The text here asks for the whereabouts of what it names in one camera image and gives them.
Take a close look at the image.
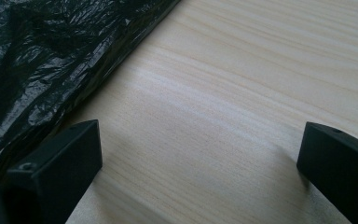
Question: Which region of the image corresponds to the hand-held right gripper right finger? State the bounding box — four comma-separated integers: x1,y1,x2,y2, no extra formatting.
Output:
296,121,358,224

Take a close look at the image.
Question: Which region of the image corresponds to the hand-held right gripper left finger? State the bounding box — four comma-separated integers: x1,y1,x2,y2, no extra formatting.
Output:
0,119,103,224

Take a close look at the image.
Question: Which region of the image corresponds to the black plastic garbage bag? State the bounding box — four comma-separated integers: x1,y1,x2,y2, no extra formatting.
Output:
0,0,181,185

